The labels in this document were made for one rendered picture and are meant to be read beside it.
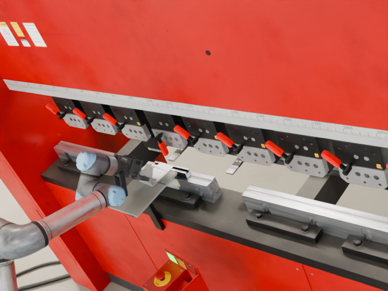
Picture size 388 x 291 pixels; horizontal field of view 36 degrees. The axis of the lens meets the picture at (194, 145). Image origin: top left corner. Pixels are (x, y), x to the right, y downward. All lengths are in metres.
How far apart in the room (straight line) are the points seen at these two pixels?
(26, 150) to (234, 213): 1.23
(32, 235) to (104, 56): 0.69
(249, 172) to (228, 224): 1.63
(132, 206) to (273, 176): 1.59
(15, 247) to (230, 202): 0.88
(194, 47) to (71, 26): 0.58
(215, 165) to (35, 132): 1.45
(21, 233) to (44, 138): 1.24
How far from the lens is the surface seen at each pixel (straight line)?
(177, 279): 2.36
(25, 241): 1.98
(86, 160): 2.23
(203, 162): 4.17
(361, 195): 3.53
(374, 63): 1.53
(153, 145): 2.45
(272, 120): 1.84
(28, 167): 3.13
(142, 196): 2.43
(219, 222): 2.33
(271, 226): 2.19
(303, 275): 2.19
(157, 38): 1.94
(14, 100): 3.04
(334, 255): 2.08
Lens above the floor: 2.41
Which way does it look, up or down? 33 degrees down
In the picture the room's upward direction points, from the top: 24 degrees counter-clockwise
